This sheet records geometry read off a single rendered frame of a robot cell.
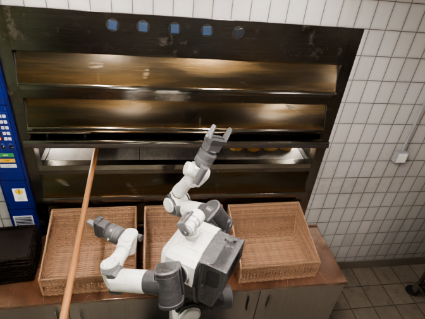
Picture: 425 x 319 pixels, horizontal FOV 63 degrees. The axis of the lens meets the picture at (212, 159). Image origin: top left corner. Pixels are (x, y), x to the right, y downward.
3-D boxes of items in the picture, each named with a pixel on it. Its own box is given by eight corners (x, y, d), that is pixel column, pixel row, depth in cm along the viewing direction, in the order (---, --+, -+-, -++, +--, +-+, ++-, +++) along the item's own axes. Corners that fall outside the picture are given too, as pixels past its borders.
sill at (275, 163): (41, 165, 222) (40, 160, 219) (307, 163, 253) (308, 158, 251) (38, 171, 217) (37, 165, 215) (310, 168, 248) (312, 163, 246)
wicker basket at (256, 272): (222, 230, 267) (226, 203, 251) (291, 226, 278) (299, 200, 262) (236, 285, 227) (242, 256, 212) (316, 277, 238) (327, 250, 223)
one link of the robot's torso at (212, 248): (240, 275, 173) (252, 222, 153) (211, 333, 146) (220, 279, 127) (188, 251, 182) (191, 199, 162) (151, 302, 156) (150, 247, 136)
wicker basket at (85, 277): (57, 237, 247) (50, 207, 231) (138, 233, 257) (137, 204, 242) (40, 298, 207) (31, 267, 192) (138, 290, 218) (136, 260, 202)
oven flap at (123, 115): (29, 129, 200) (26, 93, 195) (321, 131, 231) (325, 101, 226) (27, 130, 195) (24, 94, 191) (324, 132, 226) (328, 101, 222)
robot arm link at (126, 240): (125, 240, 175) (114, 257, 163) (127, 226, 172) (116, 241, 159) (138, 244, 175) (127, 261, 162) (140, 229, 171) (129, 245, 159)
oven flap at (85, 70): (20, 86, 185) (16, 46, 181) (332, 94, 216) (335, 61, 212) (17, 86, 181) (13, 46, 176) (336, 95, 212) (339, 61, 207)
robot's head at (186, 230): (203, 225, 145) (195, 209, 143) (194, 238, 139) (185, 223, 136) (192, 226, 149) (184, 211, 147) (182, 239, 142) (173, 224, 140)
